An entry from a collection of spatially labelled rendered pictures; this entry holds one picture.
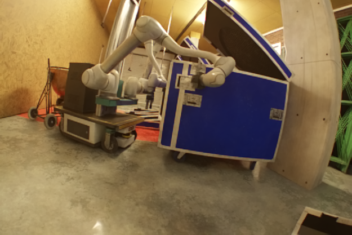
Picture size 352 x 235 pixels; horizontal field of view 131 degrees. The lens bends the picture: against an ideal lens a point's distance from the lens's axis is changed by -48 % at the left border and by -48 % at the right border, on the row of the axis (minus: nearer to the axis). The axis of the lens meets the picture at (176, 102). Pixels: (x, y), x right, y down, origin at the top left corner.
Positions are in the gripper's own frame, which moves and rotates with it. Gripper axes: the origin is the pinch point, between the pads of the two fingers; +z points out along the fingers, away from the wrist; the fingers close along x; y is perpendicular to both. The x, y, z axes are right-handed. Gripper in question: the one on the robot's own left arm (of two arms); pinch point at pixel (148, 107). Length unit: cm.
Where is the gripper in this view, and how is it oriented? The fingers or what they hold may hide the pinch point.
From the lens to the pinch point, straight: 170.6
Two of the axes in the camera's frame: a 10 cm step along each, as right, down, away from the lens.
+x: 1.5, -0.1, 9.9
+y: 9.8, 1.6, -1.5
